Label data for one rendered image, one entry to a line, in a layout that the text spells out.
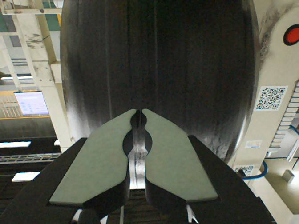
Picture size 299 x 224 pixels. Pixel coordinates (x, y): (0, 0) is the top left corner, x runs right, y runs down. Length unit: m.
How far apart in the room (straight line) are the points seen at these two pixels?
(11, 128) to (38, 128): 1.75
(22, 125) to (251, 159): 13.24
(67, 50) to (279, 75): 0.49
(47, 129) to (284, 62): 12.76
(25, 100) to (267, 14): 4.37
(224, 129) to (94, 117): 0.18
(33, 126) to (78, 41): 12.99
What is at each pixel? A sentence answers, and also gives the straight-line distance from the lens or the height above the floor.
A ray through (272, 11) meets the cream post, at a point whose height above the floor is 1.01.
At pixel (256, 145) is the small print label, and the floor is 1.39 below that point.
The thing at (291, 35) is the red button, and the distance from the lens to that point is 0.52.
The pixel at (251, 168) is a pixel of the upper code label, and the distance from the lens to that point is 0.71.
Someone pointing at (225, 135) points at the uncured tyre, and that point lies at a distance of 0.27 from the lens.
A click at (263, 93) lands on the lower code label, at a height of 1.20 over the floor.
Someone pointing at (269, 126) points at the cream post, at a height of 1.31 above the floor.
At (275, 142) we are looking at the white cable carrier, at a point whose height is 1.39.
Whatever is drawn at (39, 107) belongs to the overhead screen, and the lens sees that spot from 4.43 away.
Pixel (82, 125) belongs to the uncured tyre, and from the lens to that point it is 0.26.
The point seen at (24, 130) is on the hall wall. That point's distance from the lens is 13.67.
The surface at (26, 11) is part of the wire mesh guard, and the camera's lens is 0.95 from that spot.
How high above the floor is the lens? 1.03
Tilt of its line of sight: 29 degrees up
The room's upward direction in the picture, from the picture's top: 180 degrees clockwise
